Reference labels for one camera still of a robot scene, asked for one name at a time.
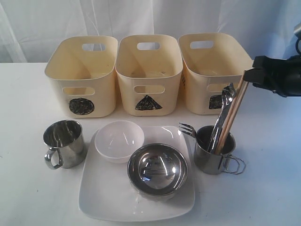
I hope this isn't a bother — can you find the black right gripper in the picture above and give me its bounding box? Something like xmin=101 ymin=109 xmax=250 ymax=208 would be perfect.
xmin=244 ymin=55 xmax=301 ymax=97

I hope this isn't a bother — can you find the wooden chopstick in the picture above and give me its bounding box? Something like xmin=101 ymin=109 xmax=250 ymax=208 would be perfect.
xmin=217 ymin=82 xmax=249 ymax=154
xmin=215 ymin=74 xmax=245 ymax=154

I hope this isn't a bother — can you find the steel fork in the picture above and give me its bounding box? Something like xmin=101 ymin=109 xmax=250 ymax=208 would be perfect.
xmin=178 ymin=122 xmax=197 ymax=138

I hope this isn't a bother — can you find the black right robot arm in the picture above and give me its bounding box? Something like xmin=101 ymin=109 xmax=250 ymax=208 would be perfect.
xmin=243 ymin=24 xmax=301 ymax=97

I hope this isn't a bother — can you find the cream bin with square mark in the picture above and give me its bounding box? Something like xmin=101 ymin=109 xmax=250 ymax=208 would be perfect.
xmin=178 ymin=32 xmax=253 ymax=115

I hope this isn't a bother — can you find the cream bin with triangle mark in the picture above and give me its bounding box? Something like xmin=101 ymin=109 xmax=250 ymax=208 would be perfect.
xmin=115 ymin=34 xmax=183 ymax=116

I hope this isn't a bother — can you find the stainless steel bowl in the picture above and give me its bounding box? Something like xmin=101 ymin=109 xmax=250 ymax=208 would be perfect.
xmin=127 ymin=143 xmax=189 ymax=202

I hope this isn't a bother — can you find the white plastic bowl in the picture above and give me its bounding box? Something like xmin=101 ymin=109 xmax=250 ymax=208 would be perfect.
xmin=94 ymin=120 xmax=145 ymax=163

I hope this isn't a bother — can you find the cream bin with circle mark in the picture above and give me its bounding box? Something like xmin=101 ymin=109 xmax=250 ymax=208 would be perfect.
xmin=45 ymin=35 xmax=118 ymax=118

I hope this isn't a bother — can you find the white backdrop curtain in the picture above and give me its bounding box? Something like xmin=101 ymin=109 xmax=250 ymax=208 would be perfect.
xmin=0 ymin=0 xmax=301 ymax=63

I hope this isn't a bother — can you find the steel cup with wire handle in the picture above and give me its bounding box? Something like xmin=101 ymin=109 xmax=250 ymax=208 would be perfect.
xmin=193 ymin=125 xmax=246 ymax=175

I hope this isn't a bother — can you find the steel mug with solid handle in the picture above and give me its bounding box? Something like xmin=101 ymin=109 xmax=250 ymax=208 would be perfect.
xmin=43 ymin=120 xmax=87 ymax=170

